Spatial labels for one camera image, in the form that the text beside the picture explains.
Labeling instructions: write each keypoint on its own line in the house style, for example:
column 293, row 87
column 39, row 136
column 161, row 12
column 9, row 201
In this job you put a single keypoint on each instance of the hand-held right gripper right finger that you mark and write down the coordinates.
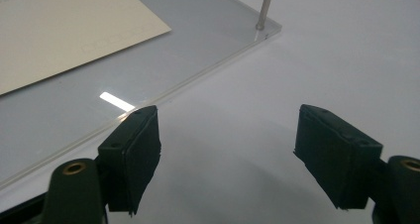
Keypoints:
column 333, row 158

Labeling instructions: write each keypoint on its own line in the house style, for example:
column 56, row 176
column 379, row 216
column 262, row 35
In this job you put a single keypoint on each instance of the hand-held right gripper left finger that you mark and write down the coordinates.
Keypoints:
column 132, row 158

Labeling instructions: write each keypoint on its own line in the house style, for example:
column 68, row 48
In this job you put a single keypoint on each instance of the boat picture card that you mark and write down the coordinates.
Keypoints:
column 66, row 35

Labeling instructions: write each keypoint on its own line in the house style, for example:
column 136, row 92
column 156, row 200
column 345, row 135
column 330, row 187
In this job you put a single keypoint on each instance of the metal frame post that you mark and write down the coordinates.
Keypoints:
column 265, row 6

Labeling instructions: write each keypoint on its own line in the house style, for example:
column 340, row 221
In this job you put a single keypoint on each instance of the clear acrylic photo frame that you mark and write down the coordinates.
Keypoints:
column 204, row 39

